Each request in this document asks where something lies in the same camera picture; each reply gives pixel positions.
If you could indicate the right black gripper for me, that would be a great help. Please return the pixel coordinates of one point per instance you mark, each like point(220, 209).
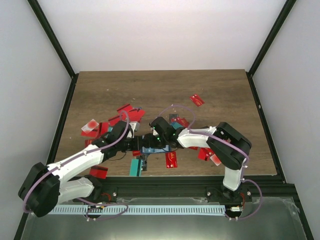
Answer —
point(149, 142)

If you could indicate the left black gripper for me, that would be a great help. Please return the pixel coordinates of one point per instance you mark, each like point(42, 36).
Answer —
point(137, 146)

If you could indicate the navy blue card holder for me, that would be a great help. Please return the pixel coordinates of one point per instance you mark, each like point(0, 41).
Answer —
point(150, 150)

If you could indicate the teal card black stripe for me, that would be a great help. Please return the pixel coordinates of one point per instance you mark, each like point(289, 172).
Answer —
point(135, 168)

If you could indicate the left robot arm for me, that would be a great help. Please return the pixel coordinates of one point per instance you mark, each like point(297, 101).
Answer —
point(48, 185)

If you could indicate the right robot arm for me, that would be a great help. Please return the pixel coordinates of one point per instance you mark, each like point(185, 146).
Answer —
point(226, 143)

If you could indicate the red VIP card centre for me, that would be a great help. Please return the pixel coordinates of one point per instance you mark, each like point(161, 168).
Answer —
point(171, 159)

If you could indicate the black card upper centre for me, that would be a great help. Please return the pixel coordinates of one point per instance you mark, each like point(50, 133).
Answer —
point(172, 117)

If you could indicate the red striped card top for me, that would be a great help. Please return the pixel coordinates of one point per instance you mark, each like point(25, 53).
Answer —
point(125, 108)

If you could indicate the red card front left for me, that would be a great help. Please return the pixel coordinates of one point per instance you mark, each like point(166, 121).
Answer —
point(98, 172)

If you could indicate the white red dot card left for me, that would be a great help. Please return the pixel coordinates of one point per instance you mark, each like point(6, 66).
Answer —
point(90, 126)

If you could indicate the white red dot card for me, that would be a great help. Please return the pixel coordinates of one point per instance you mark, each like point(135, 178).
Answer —
point(215, 160)
point(90, 126)

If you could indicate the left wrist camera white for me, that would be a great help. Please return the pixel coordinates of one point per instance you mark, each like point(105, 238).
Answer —
point(134, 125)

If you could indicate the white slotted cable duct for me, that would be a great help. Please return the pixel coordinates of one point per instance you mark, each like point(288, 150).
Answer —
point(199, 210)

